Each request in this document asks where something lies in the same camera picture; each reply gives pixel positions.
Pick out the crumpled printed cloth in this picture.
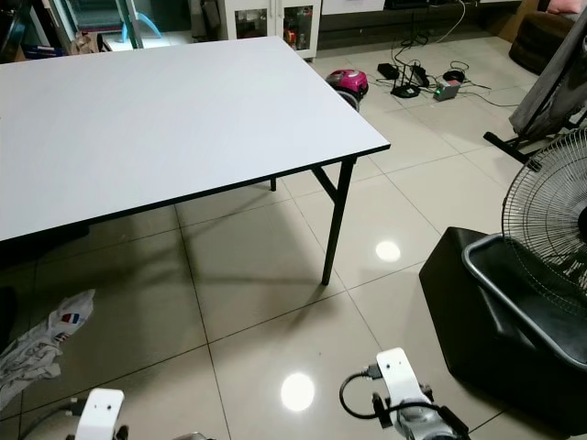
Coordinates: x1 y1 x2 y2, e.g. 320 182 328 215
0 289 97 412

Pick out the white folding table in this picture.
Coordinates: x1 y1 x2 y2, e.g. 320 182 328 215
0 37 392 287

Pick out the glass sliding door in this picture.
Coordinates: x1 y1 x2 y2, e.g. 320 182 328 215
46 0 194 51

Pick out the white glass door cabinet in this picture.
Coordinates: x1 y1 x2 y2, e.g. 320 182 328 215
193 0 322 58

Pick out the black metal table leg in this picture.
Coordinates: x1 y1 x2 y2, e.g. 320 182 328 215
312 156 359 286

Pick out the pink vacuum cleaner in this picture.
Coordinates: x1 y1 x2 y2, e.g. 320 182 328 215
326 69 370 111

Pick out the black router with antennas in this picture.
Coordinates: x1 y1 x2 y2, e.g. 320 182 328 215
390 62 427 98

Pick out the grey device green light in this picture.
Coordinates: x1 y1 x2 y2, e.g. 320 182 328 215
433 78 462 100

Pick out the black bin grey rim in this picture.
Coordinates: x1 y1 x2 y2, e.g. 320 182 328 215
419 226 587 432

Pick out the black rack foot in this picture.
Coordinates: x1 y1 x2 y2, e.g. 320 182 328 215
483 110 587 164

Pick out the grey hanging garment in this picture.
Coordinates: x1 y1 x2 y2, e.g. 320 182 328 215
509 27 587 138

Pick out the dark brown pouf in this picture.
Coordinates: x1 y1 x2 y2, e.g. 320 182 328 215
509 9 574 74

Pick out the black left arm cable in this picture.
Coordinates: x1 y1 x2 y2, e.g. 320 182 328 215
20 399 83 440

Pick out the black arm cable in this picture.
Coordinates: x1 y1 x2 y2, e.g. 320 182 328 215
20 399 83 440
339 365 388 423

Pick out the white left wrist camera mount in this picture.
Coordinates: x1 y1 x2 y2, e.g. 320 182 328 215
75 388 127 440

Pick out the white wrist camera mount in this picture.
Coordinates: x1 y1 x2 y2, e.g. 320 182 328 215
374 346 434 409
75 388 127 440

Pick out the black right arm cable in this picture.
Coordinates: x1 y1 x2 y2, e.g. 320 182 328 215
339 365 388 423

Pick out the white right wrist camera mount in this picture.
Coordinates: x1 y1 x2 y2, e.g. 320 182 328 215
374 346 434 409

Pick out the wire guard floor fan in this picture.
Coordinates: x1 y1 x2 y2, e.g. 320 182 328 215
502 128 587 317

